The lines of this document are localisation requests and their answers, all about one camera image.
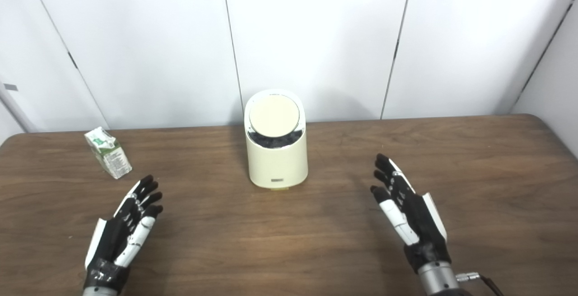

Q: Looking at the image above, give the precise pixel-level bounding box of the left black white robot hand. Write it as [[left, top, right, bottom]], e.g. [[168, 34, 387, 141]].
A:
[[83, 175, 164, 293]]

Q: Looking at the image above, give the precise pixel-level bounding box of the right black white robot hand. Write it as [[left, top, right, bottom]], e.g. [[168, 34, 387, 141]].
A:
[[370, 153, 452, 273]]

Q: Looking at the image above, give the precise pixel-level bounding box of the green white milk carton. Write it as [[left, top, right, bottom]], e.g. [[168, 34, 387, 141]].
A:
[[84, 127, 133, 179]]

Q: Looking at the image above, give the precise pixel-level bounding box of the cream-colored trash bin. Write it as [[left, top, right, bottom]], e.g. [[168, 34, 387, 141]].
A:
[[244, 89, 309, 191]]

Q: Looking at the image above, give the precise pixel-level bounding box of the round cream bin lid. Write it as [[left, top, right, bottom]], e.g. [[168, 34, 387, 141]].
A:
[[249, 95, 300, 135]]

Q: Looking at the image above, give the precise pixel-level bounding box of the black bin liner bag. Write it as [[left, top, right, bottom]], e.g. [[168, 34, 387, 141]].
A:
[[247, 124, 304, 149]]

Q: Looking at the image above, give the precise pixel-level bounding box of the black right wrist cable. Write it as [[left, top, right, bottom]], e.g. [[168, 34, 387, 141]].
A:
[[456, 271, 504, 296]]

